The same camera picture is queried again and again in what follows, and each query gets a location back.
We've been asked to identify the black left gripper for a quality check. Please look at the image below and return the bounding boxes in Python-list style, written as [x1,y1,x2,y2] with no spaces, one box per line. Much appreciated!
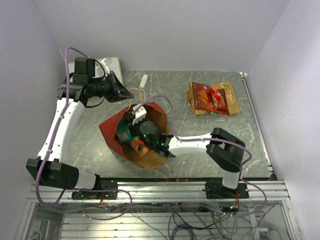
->
[89,70,135,103]

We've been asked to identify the red paper bag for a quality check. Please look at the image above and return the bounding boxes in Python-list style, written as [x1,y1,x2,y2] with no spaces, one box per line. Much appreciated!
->
[99,102,169,179]

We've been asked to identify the teal snack packet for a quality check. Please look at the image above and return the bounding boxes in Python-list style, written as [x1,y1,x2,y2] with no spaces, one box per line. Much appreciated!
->
[115,120,133,144]

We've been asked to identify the colourful striped snack packet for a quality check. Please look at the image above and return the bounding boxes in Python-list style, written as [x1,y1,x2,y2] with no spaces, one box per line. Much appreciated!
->
[129,138,150,157]

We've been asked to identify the red rice cracker mix bag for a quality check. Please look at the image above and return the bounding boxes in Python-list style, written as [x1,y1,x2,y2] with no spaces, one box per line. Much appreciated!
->
[210,88,228,111]

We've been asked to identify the gold foil snack packet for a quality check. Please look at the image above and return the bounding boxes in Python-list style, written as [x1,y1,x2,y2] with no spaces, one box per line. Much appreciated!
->
[187,81,240,116]

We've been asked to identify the red Doritos bag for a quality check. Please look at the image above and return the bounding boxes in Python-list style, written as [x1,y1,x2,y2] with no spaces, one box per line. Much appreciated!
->
[191,82,229,115]

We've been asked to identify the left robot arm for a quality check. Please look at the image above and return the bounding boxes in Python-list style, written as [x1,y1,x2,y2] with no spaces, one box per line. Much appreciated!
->
[26,57,134,207]

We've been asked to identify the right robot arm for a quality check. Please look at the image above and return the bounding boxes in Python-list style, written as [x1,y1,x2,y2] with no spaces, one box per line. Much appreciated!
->
[128,120,246,198]

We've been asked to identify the white marker eraser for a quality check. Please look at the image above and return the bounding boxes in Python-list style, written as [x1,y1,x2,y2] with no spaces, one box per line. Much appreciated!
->
[139,74,149,91]

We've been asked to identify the small whiteboard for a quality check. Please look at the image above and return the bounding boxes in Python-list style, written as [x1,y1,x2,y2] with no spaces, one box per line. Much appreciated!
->
[67,56,125,99]

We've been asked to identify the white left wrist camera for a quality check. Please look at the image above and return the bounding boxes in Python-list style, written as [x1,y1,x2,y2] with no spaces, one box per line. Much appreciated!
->
[100,57,112,75]

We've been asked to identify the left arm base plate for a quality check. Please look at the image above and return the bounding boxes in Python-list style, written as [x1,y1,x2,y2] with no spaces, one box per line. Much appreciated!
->
[71,179,118,200]

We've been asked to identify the aluminium rail frame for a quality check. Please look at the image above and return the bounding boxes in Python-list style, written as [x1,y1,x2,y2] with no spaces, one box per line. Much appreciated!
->
[16,70,302,240]

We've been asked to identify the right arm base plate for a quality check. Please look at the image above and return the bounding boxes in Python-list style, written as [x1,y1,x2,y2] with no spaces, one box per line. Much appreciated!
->
[203,179,249,199]

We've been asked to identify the loose cables under frame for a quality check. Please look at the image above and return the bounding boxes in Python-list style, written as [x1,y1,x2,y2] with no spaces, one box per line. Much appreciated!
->
[82,202,278,240]

